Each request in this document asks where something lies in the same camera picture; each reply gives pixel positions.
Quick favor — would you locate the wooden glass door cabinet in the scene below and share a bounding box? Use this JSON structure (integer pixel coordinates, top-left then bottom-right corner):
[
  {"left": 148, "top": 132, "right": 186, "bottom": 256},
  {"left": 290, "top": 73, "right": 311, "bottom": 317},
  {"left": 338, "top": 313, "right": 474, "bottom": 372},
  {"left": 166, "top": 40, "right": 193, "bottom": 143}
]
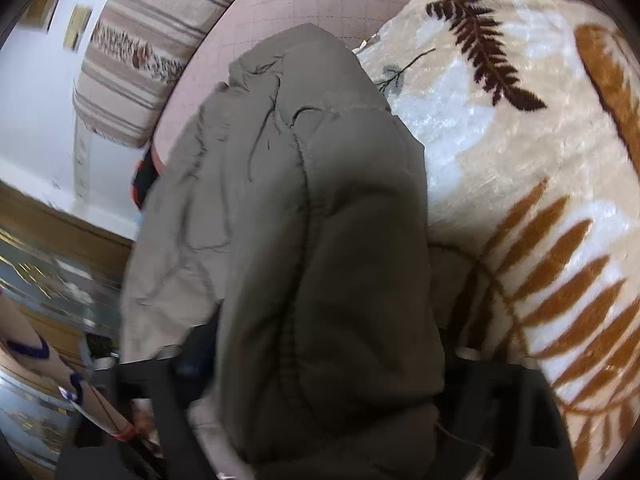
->
[{"left": 0, "top": 180, "right": 138, "bottom": 471}]

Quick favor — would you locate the pink bolster pillow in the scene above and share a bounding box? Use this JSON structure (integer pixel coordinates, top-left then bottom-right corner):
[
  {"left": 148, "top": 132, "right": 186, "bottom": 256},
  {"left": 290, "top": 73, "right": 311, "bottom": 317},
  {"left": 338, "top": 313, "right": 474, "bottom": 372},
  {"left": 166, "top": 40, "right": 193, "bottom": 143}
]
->
[{"left": 150, "top": 0, "right": 441, "bottom": 176}]

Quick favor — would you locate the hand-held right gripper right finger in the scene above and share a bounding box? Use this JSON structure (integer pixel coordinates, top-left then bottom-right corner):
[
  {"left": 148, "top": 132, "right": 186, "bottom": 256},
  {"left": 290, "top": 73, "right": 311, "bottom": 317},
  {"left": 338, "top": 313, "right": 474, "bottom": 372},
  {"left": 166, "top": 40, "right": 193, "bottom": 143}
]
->
[{"left": 440, "top": 330, "right": 581, "bottom": 480}]

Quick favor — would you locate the yellow wall picture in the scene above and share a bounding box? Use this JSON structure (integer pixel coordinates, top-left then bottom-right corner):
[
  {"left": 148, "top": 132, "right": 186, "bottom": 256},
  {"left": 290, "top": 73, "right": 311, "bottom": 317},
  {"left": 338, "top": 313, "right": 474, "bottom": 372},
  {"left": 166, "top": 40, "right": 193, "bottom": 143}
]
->
[
  {"left": 65, "top": 5, "right": 93, "bottom": 51},
  {"left": 22, "top": 0, "right": 56, "bottom": 31}
]

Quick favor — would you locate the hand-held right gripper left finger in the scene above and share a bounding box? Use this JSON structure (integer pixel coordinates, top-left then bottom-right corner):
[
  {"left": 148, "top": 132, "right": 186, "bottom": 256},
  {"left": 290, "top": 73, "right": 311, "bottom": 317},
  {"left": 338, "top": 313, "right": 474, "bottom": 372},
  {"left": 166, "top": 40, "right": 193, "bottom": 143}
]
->
[{"left": 55, "top": 320, "right": 221, "bottom": 480}]

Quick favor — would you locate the leaf print blanket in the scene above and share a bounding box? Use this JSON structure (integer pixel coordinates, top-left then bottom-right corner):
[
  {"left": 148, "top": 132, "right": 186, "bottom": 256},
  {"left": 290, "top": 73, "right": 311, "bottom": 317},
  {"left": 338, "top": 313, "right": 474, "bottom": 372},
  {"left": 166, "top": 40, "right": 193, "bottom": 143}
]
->
[{"left": 352, "top": 0, "right": 640, "bottom": 480}]

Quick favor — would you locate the large striped beige cushion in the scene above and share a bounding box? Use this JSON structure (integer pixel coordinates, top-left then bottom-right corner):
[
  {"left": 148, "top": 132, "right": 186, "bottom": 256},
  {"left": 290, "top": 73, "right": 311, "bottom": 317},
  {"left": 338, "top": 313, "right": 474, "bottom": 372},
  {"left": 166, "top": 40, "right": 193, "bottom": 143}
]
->
[{"left": 72, "top": 0, "right": 273, "bottom": 148}]

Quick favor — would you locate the black cloth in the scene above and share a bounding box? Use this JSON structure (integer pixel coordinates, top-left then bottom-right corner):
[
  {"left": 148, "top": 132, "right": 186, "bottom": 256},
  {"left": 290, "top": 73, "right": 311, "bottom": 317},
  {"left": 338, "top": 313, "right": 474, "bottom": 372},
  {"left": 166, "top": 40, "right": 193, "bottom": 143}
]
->
[{"left": 131, "top": 147, "right": 161, "bottom": 211}]

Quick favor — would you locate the olive quilted jacket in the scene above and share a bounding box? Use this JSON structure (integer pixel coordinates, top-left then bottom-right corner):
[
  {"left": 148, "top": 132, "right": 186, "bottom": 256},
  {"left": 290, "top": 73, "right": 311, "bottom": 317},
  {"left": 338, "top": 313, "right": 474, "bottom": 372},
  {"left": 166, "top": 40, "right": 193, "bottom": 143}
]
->
[{"left": 120, "top": 22, "right": 493, "bottom": 480}]

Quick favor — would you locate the person's left forearm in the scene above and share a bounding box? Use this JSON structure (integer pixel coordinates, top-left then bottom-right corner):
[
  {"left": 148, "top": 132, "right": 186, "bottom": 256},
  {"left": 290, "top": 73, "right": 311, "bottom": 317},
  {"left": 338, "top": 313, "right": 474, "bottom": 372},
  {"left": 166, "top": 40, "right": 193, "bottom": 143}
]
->
[{"left": 0, "top": 300, "right": 161, "bottom": 461}]

